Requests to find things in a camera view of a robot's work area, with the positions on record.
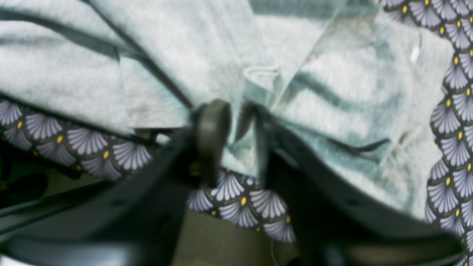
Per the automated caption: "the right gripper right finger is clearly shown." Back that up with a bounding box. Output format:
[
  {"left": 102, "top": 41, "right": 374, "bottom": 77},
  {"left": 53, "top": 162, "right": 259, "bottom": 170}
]
[{"left": 238, "top": 102, "right": 464, "bottom": 266}]

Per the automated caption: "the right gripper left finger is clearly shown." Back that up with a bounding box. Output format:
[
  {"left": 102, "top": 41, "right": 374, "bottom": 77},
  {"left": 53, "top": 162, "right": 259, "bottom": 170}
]
[{"left": 1, "top": 99, "right": 231, "bottom": 266}]

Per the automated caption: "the light grey T-shirt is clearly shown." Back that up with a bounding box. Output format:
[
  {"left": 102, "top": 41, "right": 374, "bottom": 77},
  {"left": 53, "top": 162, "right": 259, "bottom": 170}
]
[{"left": 1, "top": 0, "right": 454, "bottom": 219}]

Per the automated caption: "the fan-patterned grey tablecloth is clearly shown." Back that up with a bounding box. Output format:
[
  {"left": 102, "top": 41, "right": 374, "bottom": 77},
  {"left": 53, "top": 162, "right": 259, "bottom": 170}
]
[{"left": 1, "top": 0, "right": 472, "bottom": 246}]

